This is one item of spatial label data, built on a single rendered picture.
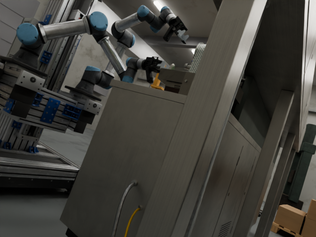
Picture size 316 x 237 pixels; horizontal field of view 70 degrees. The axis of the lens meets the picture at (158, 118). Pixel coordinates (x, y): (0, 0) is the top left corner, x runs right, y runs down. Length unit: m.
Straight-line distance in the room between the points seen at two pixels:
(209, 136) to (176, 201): 0.11
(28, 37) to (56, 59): 0.37
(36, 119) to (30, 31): 0.58
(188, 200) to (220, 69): 0.22
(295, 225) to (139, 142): 3.25
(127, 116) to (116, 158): 0.21
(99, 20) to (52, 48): 0.52
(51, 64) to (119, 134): 0.94
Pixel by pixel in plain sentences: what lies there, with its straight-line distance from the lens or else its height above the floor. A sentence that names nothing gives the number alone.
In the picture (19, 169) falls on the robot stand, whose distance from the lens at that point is 1.70.
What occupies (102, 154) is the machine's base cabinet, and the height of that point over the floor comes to 0.50.
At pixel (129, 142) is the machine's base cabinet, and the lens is 1.09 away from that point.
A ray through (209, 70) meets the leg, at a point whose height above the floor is 0.82.
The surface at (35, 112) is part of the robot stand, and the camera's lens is 1.75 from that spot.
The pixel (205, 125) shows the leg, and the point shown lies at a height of 0.73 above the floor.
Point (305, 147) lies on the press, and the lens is 7.42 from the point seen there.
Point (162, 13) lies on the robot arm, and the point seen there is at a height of 1.53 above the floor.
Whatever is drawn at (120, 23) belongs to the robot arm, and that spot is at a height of 1.41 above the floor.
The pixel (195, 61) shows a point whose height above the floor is 1.17.
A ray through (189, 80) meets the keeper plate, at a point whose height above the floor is 0.98.
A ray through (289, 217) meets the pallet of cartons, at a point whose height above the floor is 0.29.
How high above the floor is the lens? 0.68
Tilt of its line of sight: 5 degrees up
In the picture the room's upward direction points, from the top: 21 degrees clockwise
